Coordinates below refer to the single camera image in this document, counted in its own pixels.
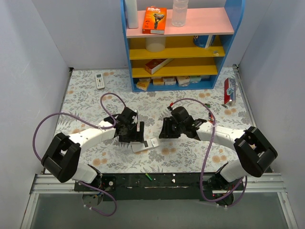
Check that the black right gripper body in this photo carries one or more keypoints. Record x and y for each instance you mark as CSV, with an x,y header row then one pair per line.
x,y
168,129

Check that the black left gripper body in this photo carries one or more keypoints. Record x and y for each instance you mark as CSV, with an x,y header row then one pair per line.
x,y
133,135

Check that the white battery cover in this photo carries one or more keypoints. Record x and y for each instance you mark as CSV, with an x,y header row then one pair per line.
x,y
153,143

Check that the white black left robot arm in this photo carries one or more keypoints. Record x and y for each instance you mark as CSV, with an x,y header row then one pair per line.
x,y
62,156

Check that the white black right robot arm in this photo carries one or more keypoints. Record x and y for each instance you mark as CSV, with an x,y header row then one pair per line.
x,y
255,152

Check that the white air conditioner remote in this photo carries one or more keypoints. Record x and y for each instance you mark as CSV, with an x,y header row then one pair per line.
x,y
99,81

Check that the red orange battery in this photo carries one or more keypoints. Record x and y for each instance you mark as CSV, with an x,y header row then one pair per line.
x,y
211,119

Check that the tissue pack green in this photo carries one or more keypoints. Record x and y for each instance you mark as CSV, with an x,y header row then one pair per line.
x,y
195,79

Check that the yellow red small box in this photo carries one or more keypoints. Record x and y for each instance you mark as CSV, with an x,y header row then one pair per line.
x,y
143,84

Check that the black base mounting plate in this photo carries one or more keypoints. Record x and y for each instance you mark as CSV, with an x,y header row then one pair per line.
x,y
164,186

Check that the red toothpaste box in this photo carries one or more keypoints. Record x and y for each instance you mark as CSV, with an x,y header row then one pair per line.
x,y
230,91

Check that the blue shelf unit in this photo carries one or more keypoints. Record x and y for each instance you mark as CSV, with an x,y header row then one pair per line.
x,y
188,59

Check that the white translucent cup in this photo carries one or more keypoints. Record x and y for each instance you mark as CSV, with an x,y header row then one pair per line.
x,y
155,44

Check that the orange razor box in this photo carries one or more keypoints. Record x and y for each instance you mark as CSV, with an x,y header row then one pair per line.
x,y
154,21

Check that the clear plastic bottle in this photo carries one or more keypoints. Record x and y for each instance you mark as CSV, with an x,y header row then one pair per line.
x,y
179,12

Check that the white bottle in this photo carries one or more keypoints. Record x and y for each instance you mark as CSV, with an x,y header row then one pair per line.
x,y
132,13

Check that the aluminium frame rail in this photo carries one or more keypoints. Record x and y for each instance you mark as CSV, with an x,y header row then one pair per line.
x,y
48,184

